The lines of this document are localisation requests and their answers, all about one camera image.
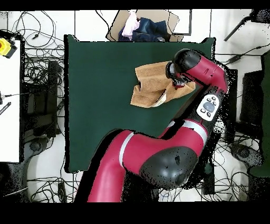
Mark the orange-brown terry towel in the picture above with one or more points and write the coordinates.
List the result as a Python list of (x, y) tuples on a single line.
[(151, 84)]

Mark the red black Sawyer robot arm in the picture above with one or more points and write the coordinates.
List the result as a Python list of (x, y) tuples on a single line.
[(151, 148)]

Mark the blue denim garment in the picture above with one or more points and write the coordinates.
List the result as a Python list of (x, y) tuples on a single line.
[(151, 29)]

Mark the brown cardboard box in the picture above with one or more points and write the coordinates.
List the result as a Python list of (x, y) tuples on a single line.
[(175, 21)]

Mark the black chair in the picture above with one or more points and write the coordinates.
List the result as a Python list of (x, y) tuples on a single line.
[(251, 95)]

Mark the pink garment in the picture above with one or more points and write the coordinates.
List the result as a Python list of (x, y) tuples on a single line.
[(129, 27)]

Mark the dark green table cloth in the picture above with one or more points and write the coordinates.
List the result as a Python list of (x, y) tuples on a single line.
[(95, 105)]

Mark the black power strip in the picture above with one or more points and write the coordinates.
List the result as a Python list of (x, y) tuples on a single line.
[(62, 191)]

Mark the white side table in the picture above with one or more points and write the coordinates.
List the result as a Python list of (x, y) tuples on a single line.
[(9, 126)]

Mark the yellow emergency stop box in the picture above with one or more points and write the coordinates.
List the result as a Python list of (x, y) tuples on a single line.
[(5, 47)]

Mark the black stand frame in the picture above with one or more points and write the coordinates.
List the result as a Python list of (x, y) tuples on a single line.
[(45, 105)]

